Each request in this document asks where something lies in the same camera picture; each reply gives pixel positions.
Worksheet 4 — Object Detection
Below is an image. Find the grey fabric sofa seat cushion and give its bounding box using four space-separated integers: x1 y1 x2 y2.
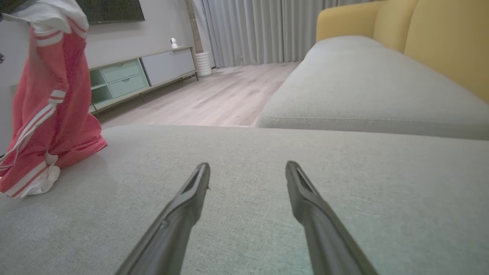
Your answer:
255 36 489 141

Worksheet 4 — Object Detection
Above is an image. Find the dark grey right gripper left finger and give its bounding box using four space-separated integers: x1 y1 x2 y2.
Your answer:
117 163 211 275

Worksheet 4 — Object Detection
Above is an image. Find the grey and green TV cabinet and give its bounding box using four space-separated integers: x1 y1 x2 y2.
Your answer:
89 47 199 115

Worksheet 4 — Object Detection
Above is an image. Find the red and white garment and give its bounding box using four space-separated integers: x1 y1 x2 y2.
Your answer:
0 0 108 200

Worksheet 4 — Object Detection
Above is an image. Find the black flat screen television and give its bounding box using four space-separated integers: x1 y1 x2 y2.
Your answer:
74 0 146 26

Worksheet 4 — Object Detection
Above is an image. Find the narrow yellow sofa back cushion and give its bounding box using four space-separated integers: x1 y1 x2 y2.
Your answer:
372 0 419 53

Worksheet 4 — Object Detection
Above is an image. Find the grey pleated curtain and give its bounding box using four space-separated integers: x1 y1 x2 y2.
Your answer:
193 0 386 68

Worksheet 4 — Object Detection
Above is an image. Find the wooden wall trim strip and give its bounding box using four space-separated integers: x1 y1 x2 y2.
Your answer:
185 0 204 54

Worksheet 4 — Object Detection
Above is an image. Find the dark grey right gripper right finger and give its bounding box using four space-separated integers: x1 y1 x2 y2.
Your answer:
286 161 379 275

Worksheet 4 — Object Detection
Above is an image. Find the yellow sofa armrest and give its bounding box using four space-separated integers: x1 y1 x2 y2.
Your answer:
316 1 384 42

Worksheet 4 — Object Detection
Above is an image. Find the large grey fabric sofa chaise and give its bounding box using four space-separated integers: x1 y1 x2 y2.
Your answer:
0 124 489 275

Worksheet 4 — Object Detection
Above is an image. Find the white ribbed cylindrical bin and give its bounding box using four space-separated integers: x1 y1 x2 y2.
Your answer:
195 52 212 77

